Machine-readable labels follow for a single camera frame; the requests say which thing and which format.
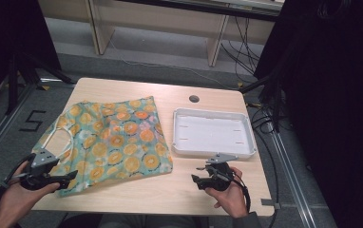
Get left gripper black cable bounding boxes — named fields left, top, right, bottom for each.
left=0, top=153, right=37, bottom=211

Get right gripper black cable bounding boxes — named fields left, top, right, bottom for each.
left=232, top=178, right=252, bottom=213

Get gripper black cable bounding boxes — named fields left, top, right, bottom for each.
left=232, top=178, right=252, bottom=213
left=0, top=153, right=37, bottom=211

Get aluminium floor rail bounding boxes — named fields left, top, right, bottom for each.
left=0, top=79, right=40, bottom=174
left=268, top=128, right=319, bottom=228

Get orange-print teal tote bag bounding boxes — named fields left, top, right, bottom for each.
left=31, top=95, right=174, bottom=198

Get person's right hand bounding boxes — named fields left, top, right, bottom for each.
left=205, top=166, right=249, bottom=219

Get person's left hand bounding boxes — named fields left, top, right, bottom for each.
left=0, top=161, right=60, bottom=220

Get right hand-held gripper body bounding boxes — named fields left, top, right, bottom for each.
left=206, top=153, right=239, bottom=192

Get black tripod stand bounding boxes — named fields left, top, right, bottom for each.
left=4, top=51, right=76, bottom=116

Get white floor cable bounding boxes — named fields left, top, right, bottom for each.
left=107, top=37, right=236, bottom=91

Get black metal stand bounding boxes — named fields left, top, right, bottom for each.
left=238, top=41, right=287, bottom=134

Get white plastic tray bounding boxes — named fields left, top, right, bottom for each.
left=171, top=107, right=258, bottom=160

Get grey tape strip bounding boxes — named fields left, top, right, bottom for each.
left=260, top=198, right=282, bottom=210

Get person's legs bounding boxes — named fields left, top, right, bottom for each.
left=56, top=213, right=210, bottom=228

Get black curtain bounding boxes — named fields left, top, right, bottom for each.
left=0, top=0, right=63, bottom=112
left=254, top=0, right=363, bottom=228

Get bundle of black cables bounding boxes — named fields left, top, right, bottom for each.
left=220, top=15, right=262, bottom=84

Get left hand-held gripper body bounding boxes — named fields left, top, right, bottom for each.
left=19, top=150, right=64, bottom=191

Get black floor cable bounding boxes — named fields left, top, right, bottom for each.
left=246, top=101, right=281, bottom=228

